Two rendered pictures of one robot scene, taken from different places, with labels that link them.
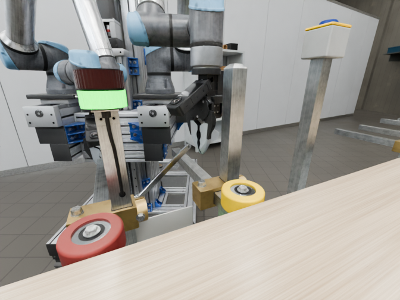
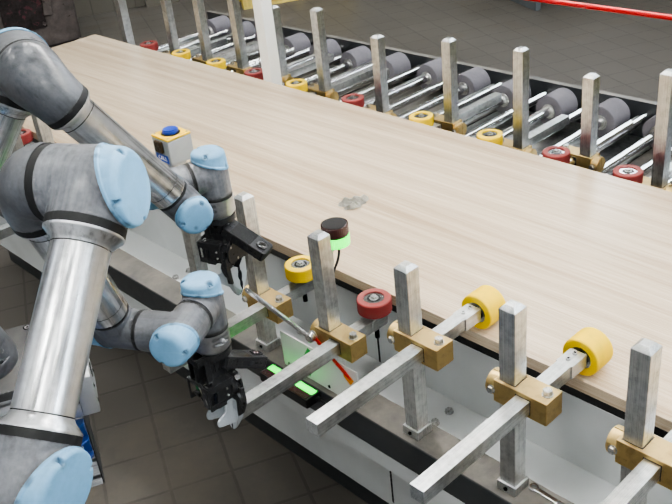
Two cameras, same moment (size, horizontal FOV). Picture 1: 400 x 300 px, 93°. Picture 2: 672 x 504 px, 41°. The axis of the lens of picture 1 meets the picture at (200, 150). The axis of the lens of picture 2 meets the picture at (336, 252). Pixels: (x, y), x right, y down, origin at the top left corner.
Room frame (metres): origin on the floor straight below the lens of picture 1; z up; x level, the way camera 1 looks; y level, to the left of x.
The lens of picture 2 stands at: (0.73, 1.75, 2.01)
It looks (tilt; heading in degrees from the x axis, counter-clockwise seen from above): 30 degrees down; 254
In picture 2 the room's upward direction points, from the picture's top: 7 degrees counter-clockwise
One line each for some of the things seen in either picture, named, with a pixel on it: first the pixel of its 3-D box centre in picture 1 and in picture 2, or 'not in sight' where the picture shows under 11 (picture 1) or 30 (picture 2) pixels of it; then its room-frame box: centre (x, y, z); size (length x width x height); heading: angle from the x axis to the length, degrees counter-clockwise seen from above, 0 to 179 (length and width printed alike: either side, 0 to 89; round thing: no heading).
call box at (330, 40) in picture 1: (324, 44); (173, 147); (0.53, -0.31, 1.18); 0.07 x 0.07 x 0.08; 25
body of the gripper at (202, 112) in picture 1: (208, 94); (220, 236); (0.50, -0.02, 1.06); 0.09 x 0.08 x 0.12; 135
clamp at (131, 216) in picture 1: (111, 217); (338, 337); (0.30, 0.17, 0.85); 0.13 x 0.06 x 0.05; 115
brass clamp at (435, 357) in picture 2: not in sight; (419, 343); (0.20, 0.40, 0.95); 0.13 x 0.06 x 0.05; 115
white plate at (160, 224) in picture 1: (141, 237); (318, 368); (0.35, 0.14, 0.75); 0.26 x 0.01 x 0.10; 115
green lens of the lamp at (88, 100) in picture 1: (103, 98); (335, 238); (0.27, 0.13, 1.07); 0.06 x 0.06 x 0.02
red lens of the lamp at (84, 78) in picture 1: (100, 79); (334, 228); (0.27, 0.13, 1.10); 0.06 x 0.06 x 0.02
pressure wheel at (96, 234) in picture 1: (98, 259); (375, 316); (0.20, 0.15, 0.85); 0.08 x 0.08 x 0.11
